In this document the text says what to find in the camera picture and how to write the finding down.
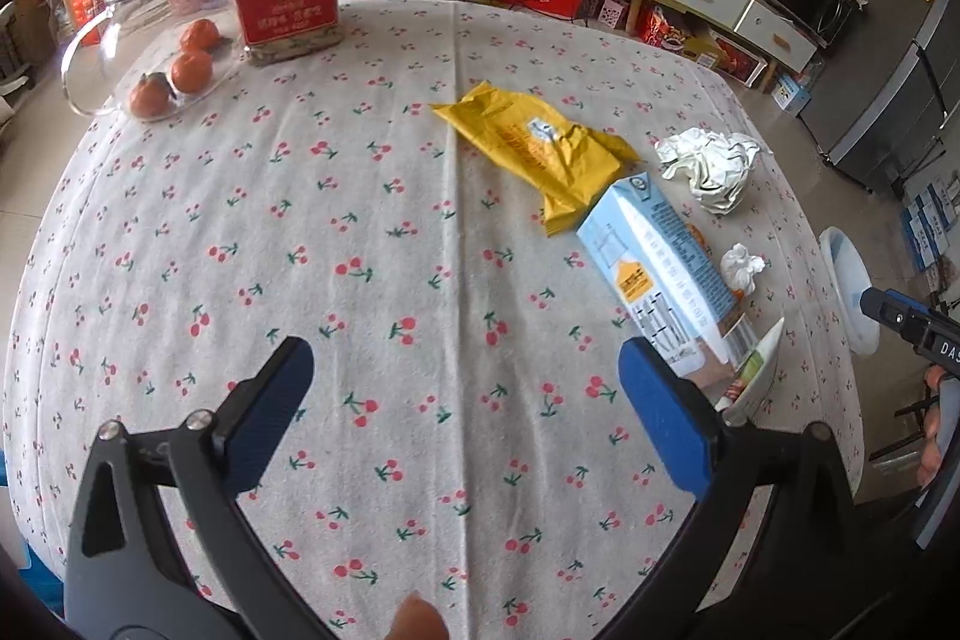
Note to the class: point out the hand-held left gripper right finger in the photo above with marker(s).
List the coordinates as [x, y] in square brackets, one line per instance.
[664, 415]

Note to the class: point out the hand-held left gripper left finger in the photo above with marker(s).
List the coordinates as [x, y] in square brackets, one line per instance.
[281, 385]

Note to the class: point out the white green wrapper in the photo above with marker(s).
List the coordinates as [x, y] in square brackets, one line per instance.
[757, 362]

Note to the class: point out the light blue milk carton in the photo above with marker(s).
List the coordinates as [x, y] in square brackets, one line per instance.
[660, 265]

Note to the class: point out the small white tissue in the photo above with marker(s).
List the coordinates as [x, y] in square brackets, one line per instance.
[741, 265]

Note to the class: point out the white paper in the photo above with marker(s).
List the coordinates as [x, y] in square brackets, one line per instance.
[712, 168]

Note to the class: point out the yellow plastic packet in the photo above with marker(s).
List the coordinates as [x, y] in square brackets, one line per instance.
[525, 145]

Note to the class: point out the person's right hand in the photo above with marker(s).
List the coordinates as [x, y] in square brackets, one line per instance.
[936, 422]

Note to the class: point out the person's left hand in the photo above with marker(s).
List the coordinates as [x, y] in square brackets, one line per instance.
[411, 619]

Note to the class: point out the stack of blue white boxes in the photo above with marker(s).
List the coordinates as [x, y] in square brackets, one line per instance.
[930, 227]

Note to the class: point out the cherry print tablecloth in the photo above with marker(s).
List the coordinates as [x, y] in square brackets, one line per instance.
[375, 197]

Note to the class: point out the grey refrigerator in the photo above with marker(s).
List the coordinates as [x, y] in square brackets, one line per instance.
[892, 85]

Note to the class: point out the light blue small box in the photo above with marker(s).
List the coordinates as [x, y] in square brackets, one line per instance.
[793, 93]

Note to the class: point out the orange fruit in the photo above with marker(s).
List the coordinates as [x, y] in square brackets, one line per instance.
[150, 95]
[201, 34]
[191, 70]

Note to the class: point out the red white printed box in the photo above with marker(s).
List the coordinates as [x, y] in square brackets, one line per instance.
[739, 59]

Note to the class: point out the yellow red printed box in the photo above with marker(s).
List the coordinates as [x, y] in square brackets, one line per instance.
[675, 36]

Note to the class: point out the glass jug wooden lid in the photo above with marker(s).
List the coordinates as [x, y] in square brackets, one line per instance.
[142, 10]

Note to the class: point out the pink patterned box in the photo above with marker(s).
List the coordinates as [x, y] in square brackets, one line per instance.
[609, 10]

